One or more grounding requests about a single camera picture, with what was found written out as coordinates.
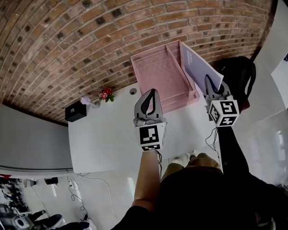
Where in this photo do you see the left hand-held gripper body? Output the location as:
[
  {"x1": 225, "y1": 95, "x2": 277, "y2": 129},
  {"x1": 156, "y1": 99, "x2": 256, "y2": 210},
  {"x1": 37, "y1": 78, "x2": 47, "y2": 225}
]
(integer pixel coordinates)
[{"x1": 133, "y1": 116, "x2": 168, "y2": 152}]

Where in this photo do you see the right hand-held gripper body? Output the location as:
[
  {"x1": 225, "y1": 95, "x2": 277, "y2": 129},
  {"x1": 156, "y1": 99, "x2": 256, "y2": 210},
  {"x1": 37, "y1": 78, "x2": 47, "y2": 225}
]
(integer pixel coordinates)
[{"x1": 205, "y1": 93, "x2": 240, "y2": 128}]

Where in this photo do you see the lavender paper folder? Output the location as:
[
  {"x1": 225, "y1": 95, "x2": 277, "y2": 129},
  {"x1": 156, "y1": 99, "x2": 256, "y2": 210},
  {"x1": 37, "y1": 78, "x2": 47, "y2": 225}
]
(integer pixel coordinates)
[{"x1": 181, "y1": 42, "x2": 225, "y2": 95}]

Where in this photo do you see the pink mesh tray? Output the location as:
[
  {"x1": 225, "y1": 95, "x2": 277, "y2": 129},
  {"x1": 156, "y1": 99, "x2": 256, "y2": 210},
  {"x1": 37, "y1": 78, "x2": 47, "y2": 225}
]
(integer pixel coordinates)
[{"x1": 130, "y1": 40, "x2": 200, "y2": 114}]

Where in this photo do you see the person's left forearm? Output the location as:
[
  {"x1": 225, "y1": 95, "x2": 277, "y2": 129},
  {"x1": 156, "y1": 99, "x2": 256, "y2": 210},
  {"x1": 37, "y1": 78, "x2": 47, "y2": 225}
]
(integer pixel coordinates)
[{"x1": 131, "y1": 150, "x2": 162, "y2": 211}]

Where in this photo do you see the person's right forearm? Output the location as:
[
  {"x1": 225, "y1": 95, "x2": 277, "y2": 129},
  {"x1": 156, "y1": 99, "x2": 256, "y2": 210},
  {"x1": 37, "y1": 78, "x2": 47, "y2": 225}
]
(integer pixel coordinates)
[{"x1": 216, "y1": 125, "x2": 255, "y2": 180}]

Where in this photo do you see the black backpack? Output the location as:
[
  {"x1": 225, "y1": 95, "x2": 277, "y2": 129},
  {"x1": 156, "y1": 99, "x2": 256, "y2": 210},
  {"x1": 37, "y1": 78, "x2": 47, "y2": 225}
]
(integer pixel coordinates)
[{"x1": 213, "y1": 56, "x2": 257, "y2": 113}]

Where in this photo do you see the red flower bunch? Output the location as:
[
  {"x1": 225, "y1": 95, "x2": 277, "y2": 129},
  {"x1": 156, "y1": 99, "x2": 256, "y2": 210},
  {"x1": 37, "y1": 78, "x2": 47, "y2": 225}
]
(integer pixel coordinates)
[{"x1": 99, "y1": 87, "x2": 115, "y2": 103}]

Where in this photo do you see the person's white left shoe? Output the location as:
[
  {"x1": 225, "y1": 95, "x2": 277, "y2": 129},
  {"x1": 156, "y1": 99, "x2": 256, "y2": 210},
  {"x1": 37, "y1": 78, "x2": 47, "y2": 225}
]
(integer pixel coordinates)
[{"x1": 171, "y1": 153, "x2": 192, "y2": 167}]

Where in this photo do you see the person's left leg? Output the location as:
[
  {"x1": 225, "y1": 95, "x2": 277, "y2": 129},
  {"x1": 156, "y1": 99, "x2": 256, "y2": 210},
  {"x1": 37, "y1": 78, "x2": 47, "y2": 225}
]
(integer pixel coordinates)
[{"x1": 161, "y1": 162, "x2": 189, "y2": 181}]

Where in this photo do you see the person's leg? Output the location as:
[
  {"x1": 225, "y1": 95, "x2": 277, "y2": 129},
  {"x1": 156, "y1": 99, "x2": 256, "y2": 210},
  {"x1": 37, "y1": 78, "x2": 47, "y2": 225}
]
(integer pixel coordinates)
[
  {"x1": 188, "y1": 152, "x2": 222, "y2": 169},
  {"x1": 161, "y1": 162, "x2": 189, "y2": 181}
]

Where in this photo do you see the small lilac figurine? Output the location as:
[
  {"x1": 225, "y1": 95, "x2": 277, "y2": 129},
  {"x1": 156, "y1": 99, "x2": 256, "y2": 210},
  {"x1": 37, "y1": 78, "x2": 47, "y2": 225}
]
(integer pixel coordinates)
[{"x1": 80, "y1": 95, "x2": 101, "y2": 110}]

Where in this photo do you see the person's right leg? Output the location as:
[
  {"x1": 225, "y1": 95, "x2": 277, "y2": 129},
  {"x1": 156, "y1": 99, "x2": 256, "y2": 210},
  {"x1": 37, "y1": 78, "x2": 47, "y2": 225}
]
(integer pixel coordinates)
[{"x1": 188, "y1": 152, "x2": 222, "y2": 169}]

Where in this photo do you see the black box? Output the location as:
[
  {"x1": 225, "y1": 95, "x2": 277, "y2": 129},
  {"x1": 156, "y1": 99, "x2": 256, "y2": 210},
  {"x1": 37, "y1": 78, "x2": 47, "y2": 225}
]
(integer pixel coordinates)
[{"x1": 65, "y1": 101, "x2": 87, "y2": 123}]

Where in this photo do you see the person's torso in black shirt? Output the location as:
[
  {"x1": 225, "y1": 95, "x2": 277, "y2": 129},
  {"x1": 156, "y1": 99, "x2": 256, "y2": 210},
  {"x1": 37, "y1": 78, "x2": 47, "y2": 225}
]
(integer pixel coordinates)
[{"x1": 110, "y1": 165, "x2": 288, "y2": 230}]

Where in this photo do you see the white power strip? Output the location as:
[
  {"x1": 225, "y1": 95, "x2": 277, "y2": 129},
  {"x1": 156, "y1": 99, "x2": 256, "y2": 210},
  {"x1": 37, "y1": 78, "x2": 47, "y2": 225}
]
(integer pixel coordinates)
[{"x1": 67, "y1": 177, "x2": 80, "y2": 192}]

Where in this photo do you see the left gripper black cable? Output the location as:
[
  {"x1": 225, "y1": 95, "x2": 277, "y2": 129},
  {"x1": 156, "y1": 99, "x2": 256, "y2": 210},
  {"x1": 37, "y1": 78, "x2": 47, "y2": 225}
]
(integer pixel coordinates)
[{"x1": 155, "y1": 150, "x2": 163, "y2": 179}]

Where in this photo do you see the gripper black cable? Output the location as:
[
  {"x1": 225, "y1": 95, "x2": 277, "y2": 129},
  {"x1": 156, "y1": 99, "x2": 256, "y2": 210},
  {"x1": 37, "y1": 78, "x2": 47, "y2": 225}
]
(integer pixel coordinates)
[
  {"x1": 205, "y1": 126, "x2": 223, "y2": 167},
  {"x1": 155, "y1": 150, "x2": 163, "y2": 179}
]

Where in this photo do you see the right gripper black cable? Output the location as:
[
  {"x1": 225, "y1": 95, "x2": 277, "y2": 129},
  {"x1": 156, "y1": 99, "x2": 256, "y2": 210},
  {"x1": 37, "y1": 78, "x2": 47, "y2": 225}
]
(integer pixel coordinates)
[{"x1": 205, "y1": 126, "x2": 223, "y2": 167}]

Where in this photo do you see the white floor cable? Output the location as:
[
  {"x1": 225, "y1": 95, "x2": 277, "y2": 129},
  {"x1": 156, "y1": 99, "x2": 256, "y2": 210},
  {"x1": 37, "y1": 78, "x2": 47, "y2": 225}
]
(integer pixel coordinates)
[{"x1": 76, "y1": 172, "x2": 121, "y2": 222}]

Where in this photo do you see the black floor cable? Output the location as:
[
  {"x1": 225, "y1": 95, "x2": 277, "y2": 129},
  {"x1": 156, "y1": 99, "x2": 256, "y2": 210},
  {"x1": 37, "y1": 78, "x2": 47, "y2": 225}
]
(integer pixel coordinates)
[{"x1": 70, "y1": 192, "x2": 89, "y2": 222}]

